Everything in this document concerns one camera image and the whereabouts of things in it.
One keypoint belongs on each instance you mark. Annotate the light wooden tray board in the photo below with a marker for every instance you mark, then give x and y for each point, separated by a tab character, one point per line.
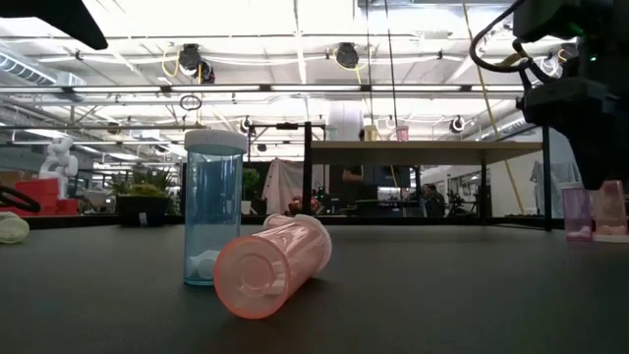
417	152

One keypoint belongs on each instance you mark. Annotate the white statue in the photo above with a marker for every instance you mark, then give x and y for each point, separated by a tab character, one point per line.
59	162

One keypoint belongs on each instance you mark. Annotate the small green potted plant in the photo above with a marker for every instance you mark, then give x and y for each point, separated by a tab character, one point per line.
251	179

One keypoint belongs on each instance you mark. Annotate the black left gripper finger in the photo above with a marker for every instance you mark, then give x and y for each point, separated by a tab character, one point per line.
59	17

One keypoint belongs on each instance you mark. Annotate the white hanging cloth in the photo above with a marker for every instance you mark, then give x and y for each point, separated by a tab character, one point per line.
282	184

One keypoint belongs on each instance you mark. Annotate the potted succulent plant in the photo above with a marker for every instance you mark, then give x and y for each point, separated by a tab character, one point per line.
142	206

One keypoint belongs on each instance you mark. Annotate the red boxes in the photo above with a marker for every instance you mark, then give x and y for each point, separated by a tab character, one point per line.
37	194

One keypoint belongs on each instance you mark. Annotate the grey air duct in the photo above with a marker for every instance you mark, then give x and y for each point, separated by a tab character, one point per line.
29	71

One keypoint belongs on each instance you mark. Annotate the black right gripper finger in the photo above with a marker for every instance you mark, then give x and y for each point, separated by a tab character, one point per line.
599	133

